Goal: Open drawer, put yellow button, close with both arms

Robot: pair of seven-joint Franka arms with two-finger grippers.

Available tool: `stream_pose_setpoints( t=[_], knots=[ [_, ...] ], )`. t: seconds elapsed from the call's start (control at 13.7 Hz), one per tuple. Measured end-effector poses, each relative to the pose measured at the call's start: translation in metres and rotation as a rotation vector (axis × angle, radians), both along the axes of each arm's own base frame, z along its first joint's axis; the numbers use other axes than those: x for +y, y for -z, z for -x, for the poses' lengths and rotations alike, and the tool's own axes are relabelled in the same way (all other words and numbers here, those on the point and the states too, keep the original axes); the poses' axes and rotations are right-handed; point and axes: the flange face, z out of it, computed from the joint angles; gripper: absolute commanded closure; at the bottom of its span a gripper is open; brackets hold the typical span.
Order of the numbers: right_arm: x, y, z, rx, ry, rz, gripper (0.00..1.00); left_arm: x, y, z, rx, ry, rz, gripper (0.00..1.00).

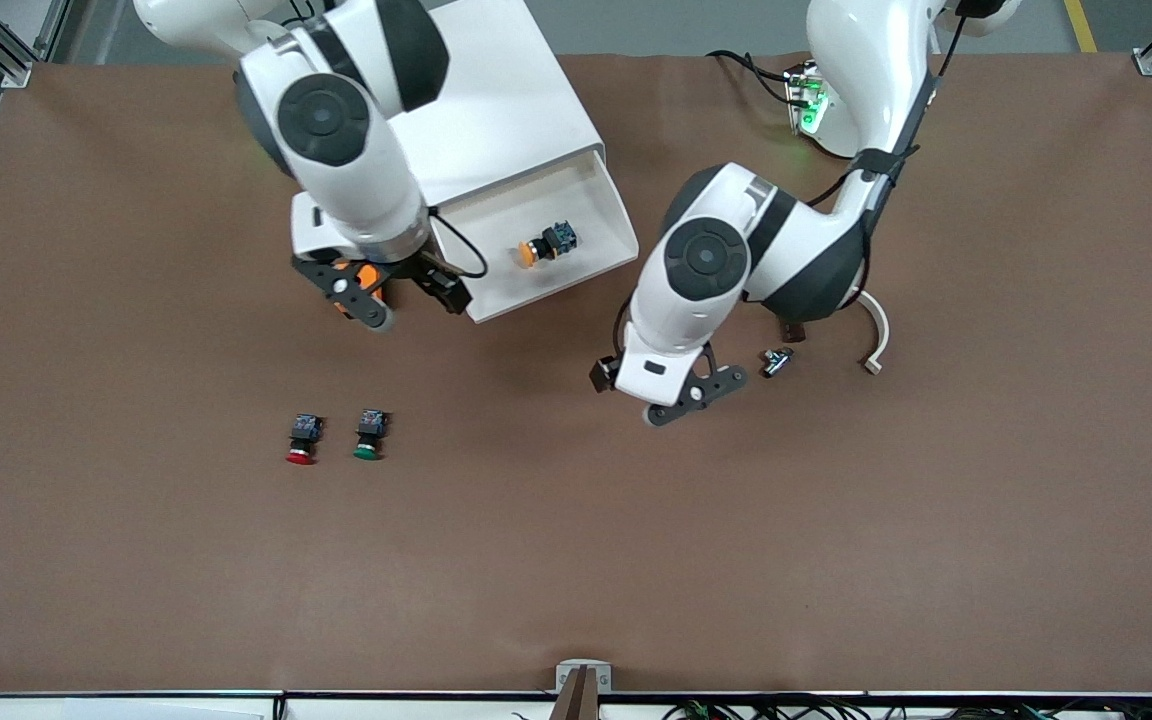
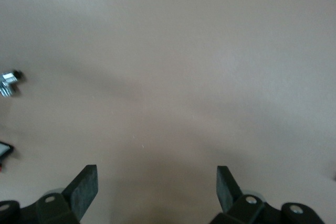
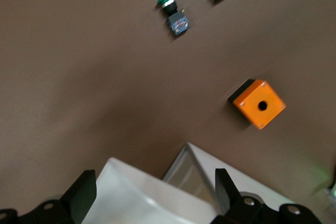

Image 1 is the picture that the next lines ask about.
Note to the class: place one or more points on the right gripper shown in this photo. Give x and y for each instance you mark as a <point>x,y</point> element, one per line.
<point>423,271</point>

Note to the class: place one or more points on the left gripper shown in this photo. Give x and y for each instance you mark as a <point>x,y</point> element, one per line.
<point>599,375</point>

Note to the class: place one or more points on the yellow mushroom push button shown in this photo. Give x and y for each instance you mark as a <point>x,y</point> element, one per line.
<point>546,245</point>

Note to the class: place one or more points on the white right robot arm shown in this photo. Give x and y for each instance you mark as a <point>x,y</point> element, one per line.
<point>336,120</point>

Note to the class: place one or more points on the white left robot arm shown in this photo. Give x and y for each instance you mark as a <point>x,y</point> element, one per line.
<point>706,260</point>

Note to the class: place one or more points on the green mushroom push button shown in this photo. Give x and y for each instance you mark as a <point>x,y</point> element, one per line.
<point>370,437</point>

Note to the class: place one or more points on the white drawer cabinet housing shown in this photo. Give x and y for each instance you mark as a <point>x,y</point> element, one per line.
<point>496,100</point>

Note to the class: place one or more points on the red mushroom push button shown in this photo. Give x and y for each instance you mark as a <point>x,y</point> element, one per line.
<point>303,440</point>

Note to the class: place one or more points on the brown paper table cover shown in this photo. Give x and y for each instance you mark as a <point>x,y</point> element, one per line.
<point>576,520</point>

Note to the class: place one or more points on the chrome metal tee fitting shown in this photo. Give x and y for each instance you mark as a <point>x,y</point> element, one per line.
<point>777,362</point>

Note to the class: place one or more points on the dark brown cylinder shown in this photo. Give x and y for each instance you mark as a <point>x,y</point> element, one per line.
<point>793,331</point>

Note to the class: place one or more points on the yellow floor tape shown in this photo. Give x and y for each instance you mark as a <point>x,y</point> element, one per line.
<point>1081,25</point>

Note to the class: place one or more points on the orange button enclosure box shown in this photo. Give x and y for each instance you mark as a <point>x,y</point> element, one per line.
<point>368,276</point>

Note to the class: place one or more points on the grey metal edge bracket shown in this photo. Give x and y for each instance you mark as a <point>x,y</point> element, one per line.
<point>584,672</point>

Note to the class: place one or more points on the white table edge rail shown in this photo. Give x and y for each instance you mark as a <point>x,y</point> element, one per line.
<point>136,708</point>

